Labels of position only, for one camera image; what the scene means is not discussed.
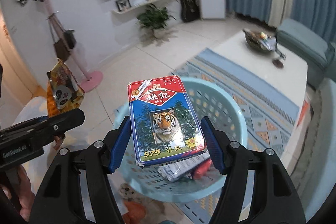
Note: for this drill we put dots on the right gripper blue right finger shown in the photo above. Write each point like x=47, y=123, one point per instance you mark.
x=274, y=197

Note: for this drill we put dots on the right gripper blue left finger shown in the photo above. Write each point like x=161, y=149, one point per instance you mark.
x=59, y=199

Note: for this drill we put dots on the orange panda snack bag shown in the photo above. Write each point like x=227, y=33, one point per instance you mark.
x=63, y=91

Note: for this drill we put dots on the tiger playing card box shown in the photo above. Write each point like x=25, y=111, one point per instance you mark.
x=165, y=128

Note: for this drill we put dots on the light blue perforated trash basket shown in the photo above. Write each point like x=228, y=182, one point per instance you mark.
x=209, y=100

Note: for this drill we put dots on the person left hand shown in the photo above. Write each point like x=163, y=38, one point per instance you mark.
x=19, y=185

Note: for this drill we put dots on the teal sofa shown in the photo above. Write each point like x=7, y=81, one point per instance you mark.
x=314, y=174

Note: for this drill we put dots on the orange round snack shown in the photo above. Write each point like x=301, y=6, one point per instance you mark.
x=136, y=212

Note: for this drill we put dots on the crumpled orange plastic bag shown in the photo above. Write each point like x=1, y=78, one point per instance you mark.
x=202, y=169

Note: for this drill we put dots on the blue patterned rug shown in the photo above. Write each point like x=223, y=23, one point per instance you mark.
x=270, y=117

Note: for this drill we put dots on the pink coat rack stand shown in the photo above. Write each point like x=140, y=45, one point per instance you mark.
x=91, y=79

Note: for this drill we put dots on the brown hanging bag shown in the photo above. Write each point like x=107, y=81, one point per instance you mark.
x=60, y=47

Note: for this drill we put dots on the silver foil wrapper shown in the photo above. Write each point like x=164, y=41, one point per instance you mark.
x=173, y=172

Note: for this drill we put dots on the black hanging bag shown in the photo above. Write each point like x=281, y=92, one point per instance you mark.
x=70, y=39

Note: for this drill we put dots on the white coffee table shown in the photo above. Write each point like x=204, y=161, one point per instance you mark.
x=289, y=80

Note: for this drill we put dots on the dark bowl with items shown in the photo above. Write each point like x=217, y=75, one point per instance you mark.
x=262, y=42

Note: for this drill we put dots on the framed butterfly picture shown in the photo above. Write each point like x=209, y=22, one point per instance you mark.
x=123, y=5

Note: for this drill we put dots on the green potted plant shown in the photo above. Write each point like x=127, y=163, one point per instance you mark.
x=155, y=20

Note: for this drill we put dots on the white wall shelf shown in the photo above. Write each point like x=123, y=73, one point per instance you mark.
x=136, y=6

